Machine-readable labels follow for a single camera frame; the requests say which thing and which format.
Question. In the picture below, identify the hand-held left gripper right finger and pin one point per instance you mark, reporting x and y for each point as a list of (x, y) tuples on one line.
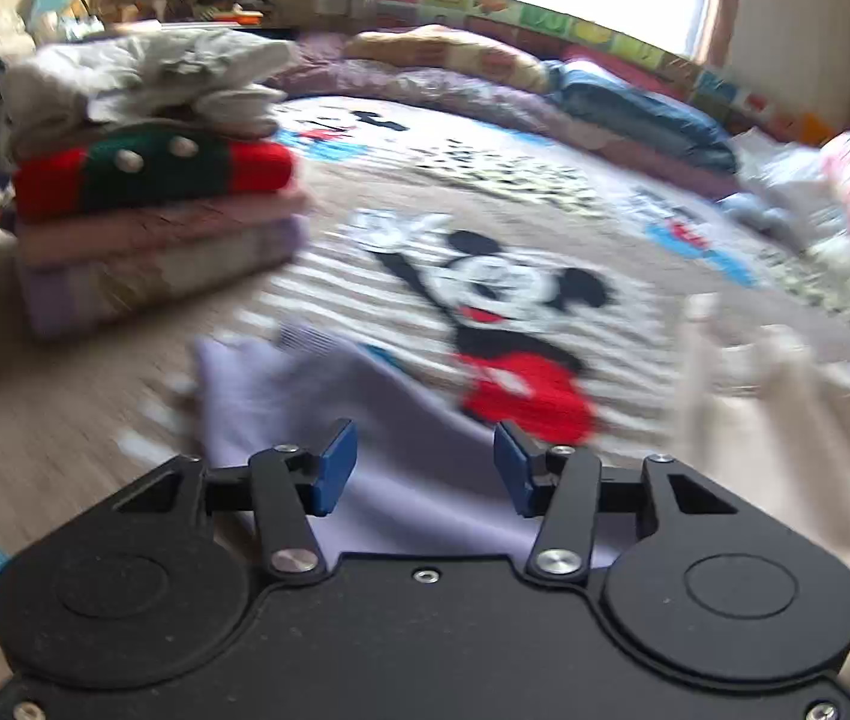
[(511, 474)]

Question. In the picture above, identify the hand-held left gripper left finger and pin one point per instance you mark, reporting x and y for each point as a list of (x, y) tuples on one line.
[(335, 466)]

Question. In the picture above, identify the lavender sweatshirt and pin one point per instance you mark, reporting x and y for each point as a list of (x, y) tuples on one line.
[(410, 465)]

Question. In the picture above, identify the folded lavender striped garment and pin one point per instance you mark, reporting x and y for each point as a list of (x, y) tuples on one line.
[(162, 277)]

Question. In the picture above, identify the cream garment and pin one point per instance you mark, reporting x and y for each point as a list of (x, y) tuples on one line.
[(784, 450)]

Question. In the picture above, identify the cartoon mouse printed blanket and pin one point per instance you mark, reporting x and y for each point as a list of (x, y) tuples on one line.
[(365, 187)]

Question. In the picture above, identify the folded pink garment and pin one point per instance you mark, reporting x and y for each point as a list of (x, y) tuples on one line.
[(170, 229)]

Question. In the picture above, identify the folded red green sweater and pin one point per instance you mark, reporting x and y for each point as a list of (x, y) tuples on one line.
[(162, 169)]

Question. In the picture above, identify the grey blue plush toy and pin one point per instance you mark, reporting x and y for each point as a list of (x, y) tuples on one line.
[(758, 214)]

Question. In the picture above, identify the blue quilt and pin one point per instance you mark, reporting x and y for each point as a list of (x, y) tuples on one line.
[(635, 112)]

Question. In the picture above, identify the purple quilt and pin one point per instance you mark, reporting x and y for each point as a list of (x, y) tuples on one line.
[(455, 94)]

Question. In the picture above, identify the white bedding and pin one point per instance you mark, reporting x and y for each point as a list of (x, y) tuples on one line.
[(784, 161)]

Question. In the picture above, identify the yellow pillow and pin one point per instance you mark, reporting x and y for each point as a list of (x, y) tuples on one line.
[(462, 52)]

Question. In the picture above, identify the folded grey white garment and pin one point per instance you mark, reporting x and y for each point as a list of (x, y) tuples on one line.
[(155, 67)]

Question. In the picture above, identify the dark desk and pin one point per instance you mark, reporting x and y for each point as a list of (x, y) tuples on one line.
[(267, 28)]

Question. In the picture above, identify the colourful foam play mat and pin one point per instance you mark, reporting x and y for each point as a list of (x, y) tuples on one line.
[(605, 34)]

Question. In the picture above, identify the light blue plastic bag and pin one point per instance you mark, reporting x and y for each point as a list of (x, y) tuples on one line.
[(57, 11)]

